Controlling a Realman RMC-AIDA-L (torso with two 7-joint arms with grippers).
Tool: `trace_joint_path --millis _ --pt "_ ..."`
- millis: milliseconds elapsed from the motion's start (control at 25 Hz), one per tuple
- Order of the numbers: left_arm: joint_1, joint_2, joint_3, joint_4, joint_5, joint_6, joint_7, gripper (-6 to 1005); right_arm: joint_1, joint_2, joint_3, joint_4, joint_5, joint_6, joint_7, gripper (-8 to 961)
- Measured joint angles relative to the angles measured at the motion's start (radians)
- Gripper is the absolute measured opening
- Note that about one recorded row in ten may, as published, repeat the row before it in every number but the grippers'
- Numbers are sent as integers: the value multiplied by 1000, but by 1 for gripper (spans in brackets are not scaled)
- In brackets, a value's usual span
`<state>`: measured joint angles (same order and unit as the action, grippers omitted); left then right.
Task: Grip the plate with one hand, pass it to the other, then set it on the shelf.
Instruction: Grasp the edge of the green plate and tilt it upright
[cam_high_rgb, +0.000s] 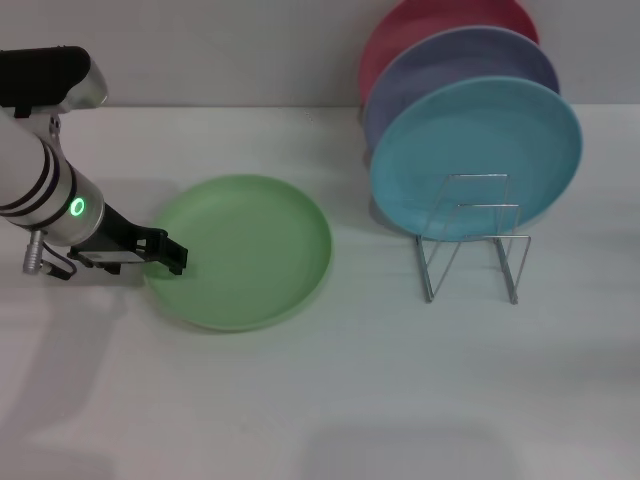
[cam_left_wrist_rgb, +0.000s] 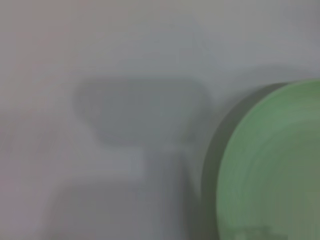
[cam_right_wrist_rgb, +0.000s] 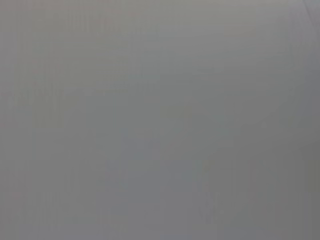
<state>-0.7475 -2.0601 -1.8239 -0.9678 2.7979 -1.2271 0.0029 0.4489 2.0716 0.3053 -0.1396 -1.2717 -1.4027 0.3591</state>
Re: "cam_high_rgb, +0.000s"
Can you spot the red plastic plate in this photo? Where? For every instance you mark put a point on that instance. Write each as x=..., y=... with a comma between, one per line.
x=400, y=25

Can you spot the green plastic plate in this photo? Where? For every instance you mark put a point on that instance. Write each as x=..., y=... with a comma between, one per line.
x=250, y=250

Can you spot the purple plastic plate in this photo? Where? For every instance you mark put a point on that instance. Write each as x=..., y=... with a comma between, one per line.
x=450, y=60

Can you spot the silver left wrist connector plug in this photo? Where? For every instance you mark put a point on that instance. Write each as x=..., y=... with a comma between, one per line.
x=34, y=252

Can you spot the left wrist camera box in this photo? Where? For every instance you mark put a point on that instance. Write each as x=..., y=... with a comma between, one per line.
x=45, y=75

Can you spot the light blue plastic plate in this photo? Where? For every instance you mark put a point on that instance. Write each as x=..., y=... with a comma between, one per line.
x=475, y=130

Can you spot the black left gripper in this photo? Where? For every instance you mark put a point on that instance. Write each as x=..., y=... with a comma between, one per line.
x=117, y=237

